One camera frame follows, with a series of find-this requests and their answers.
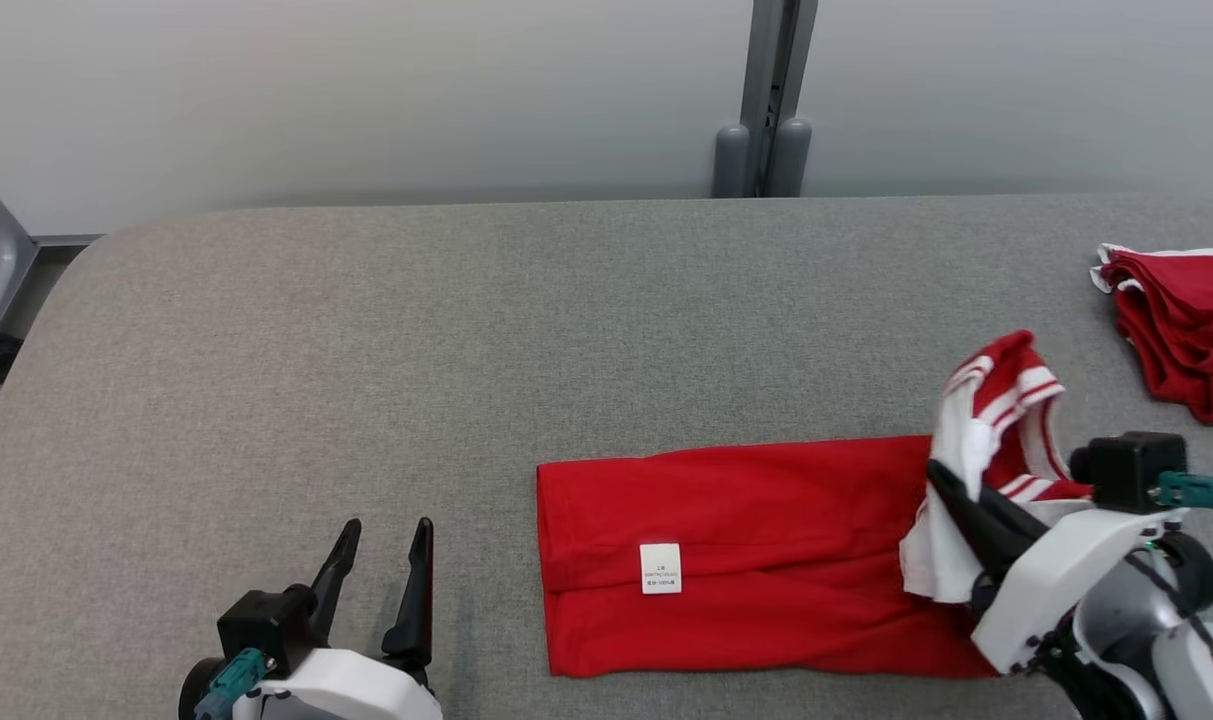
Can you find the red shirt with white sleeves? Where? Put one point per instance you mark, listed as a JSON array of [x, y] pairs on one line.
[[766, 520]]

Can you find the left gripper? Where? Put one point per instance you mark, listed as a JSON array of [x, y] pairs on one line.
[[356, 690]]

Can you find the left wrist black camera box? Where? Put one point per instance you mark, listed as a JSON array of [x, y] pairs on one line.
[[261, 625]]

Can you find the red shorts with white trim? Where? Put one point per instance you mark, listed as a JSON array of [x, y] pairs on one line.
[[1186, 330]]

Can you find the grey partition post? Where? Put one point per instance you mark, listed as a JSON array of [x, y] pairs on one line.
[[766, 80]]

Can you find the grey partition stand leg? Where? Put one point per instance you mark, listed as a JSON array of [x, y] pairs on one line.
[[1, 270]]

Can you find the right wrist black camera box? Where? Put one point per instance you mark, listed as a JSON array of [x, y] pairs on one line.
[[1126, 470]]

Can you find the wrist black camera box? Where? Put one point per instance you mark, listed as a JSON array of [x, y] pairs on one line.
[[1126, 470], [261, 625]]

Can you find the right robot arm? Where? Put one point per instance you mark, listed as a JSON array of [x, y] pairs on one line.
[[1146, 620]]

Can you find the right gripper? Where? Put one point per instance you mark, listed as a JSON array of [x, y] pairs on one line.
[[1051, 590]]

